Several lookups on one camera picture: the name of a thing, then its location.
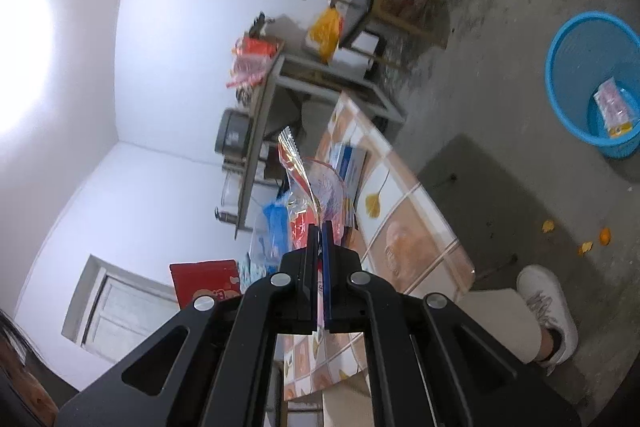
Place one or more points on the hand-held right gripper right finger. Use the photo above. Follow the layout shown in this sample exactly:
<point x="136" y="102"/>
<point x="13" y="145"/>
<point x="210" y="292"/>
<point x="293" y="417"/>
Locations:
<point x="327" y="257"/>

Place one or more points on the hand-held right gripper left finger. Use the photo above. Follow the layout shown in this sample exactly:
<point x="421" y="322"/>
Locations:
<point x="314" y="257"/>

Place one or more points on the clear red printed plastic wrapper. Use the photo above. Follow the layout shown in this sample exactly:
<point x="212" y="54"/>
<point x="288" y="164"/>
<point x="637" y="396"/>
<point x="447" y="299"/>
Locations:
<point x="295" y="167"/>

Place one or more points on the blue plastic basket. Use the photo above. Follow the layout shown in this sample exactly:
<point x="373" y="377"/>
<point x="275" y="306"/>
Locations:
<point x="575" y="57"/>

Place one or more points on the blue plastic bag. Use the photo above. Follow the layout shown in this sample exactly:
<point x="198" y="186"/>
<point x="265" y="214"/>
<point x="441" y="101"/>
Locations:
<point x="274" y="227"/>

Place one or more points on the tile pattern table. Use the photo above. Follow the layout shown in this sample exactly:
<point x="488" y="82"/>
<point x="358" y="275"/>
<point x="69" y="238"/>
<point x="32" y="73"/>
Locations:
<point x="415" y="232"/>

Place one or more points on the steel bottle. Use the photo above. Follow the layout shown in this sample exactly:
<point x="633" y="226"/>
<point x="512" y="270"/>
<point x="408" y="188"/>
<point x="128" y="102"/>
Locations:
<point x="226" y="216"/>

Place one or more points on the blue white box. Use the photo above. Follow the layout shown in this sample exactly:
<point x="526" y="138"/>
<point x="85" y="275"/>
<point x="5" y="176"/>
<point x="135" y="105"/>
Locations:
<point x="350" y="162"/>

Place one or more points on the clear plastic container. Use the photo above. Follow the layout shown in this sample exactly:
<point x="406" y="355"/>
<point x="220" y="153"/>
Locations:
<point x="232" y="187"/>

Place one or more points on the red cardboard box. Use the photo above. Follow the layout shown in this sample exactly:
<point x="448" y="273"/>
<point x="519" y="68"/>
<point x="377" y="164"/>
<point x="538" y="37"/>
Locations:
<point x="205" y="279"/>

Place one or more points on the black appliance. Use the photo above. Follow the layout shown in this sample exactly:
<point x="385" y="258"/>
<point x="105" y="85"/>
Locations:
<point x="232" y="134"/>

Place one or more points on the grey metal table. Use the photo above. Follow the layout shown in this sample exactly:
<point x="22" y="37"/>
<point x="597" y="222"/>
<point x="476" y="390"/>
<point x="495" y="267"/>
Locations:
<point x="265" y="107"/>

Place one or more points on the person's leg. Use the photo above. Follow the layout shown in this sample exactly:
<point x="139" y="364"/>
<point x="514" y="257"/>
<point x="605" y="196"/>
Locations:
<point x="500" y="322"/>

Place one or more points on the white door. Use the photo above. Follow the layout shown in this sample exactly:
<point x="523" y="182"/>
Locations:
<point x="125" y="312"/>

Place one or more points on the red snack packets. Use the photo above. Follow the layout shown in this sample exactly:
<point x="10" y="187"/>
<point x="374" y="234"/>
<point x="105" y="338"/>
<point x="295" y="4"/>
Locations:
<point x="252" y="57"/>

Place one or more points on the orange peel piece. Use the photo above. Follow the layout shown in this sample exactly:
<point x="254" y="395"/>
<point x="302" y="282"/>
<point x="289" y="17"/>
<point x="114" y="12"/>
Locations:
<point x="605" y="235"/>
<point x="585" y="248"/>
<point x="548" y="226"/>

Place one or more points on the person's white sneaker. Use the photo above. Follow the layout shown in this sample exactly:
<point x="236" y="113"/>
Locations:
<point x="547" y="302"/>

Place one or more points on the yellow plastic bag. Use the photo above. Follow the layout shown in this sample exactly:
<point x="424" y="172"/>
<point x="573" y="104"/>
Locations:
<point x="326" y="29"/>

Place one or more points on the pink snack packet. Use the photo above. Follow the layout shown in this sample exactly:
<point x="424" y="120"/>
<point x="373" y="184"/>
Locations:
<point x="615" y="107"/>

